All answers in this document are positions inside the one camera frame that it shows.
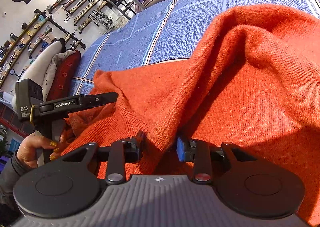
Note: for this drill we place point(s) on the cream dotted folded garment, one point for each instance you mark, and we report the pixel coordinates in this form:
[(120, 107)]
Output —
[(51, 71)]

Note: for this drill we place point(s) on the dark red folded garment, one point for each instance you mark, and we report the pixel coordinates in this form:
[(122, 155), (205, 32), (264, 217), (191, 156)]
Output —
[(63, 76)]

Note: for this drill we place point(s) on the person left forearm sleeve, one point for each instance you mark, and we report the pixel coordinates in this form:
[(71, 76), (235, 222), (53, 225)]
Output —
[(11, 173)]

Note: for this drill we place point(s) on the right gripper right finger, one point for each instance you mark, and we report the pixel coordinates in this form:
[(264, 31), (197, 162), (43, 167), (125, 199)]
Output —
[(201, 154)]

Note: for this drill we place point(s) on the beige folded garment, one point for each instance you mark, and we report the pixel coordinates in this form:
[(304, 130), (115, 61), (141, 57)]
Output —
[(38, 68)]

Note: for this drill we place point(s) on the wall display shelves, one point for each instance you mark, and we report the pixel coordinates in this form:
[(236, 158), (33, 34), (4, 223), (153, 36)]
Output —
[(84, 25)]

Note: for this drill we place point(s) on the orange knit sweater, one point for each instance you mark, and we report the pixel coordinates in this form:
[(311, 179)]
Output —
[(253, 80)]

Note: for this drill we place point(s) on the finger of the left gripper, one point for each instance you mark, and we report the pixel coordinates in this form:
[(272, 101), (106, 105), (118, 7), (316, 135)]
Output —
[(82, 102)]

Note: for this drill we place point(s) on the blue plaid bed sheet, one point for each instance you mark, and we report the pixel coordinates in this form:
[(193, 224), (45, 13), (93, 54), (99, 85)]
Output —
[(166, 31)]

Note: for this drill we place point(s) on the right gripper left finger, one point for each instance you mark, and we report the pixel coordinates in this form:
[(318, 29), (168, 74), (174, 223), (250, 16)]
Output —
[(128, 150)]

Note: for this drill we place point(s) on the person left hand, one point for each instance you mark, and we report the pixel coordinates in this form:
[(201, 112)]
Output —
[(27, 152)]

